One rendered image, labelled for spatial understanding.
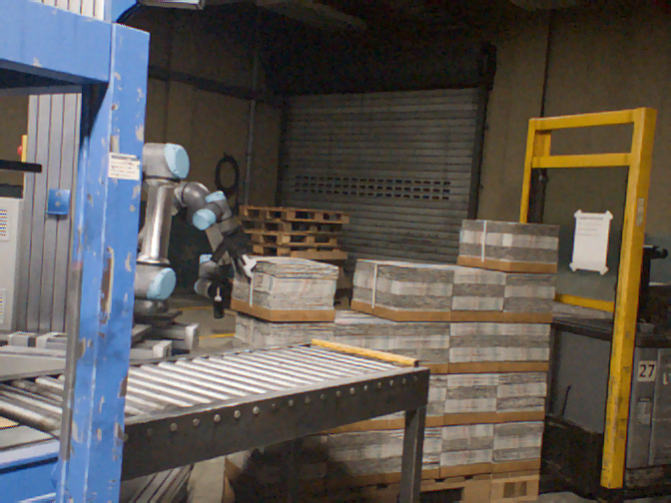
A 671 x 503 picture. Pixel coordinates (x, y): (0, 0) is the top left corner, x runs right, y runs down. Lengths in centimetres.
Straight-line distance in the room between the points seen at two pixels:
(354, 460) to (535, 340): 106
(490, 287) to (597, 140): 654
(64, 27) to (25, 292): 191
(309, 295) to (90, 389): 190
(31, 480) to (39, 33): 78
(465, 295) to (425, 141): 758
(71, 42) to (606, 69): 920
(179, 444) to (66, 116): 159
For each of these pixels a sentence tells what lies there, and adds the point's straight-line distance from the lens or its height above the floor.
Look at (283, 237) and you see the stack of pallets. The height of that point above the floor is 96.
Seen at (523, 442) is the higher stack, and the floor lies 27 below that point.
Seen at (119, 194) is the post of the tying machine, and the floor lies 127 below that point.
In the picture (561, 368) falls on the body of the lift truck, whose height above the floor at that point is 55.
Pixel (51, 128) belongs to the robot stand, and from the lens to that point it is 321.
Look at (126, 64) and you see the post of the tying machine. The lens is 149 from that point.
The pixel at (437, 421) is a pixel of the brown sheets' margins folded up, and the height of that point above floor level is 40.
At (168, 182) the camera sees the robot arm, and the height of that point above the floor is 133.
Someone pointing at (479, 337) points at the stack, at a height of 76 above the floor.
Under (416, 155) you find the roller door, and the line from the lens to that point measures 1127.
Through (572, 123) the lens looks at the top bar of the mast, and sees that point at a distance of 447.
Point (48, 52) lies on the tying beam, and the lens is 141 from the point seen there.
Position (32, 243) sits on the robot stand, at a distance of 322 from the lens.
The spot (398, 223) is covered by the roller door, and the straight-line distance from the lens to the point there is 1134.
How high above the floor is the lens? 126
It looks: 3 degrees down
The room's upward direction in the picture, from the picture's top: 4 degrees clockwise
